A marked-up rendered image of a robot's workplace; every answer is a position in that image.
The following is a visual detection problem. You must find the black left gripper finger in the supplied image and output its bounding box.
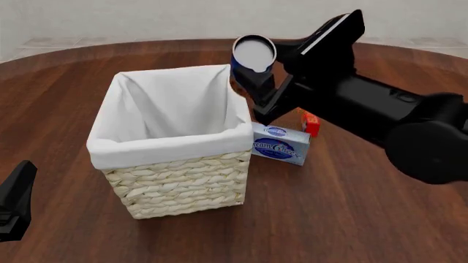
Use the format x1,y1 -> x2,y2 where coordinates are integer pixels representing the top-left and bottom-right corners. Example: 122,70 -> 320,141
0,160 -> 38,218

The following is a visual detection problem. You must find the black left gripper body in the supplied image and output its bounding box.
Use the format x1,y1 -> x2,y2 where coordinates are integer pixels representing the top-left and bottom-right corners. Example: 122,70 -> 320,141
0,208 -> 33,243

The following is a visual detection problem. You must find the red-orange printed box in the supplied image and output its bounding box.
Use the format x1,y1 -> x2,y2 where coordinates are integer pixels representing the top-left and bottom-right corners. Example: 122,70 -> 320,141
299,107 -> 322,138

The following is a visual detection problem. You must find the blue cream cheese box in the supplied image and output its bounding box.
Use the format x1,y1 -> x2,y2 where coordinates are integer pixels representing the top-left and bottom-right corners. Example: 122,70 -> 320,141
251,121 -> 312,167

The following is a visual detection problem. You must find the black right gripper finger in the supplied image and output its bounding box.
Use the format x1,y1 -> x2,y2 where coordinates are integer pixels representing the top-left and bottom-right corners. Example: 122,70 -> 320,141
272,39 -> 305,65
232,66 -> 276,106

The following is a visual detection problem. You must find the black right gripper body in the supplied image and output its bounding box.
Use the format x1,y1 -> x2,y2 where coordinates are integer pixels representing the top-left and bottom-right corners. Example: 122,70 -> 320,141
252,56 -> 320,126

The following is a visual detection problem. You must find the wicker basket with white liner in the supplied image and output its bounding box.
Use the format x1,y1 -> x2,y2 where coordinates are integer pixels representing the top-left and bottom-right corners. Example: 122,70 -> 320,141
86,64 -> 254,221

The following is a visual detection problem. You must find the flat black plate on stalk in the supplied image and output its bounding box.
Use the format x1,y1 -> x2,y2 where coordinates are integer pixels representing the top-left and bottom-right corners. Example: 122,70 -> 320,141
301,9 -> 366,57

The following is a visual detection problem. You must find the blue tin with white lid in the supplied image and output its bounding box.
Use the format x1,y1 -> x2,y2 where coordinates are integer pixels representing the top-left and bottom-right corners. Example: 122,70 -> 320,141
230,34 -> 278,83

